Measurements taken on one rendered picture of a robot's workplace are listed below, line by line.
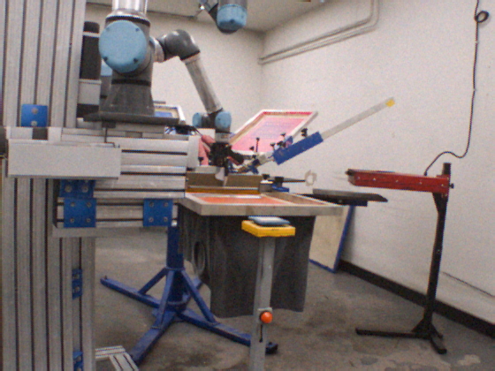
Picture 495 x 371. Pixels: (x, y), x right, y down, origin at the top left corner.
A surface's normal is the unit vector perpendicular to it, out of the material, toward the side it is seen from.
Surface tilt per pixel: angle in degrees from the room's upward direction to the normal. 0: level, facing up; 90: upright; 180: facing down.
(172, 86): 90
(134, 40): 97
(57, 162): 90
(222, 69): 90
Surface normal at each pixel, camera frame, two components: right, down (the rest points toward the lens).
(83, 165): 0.52, 0.11
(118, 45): 0.08, 0.22
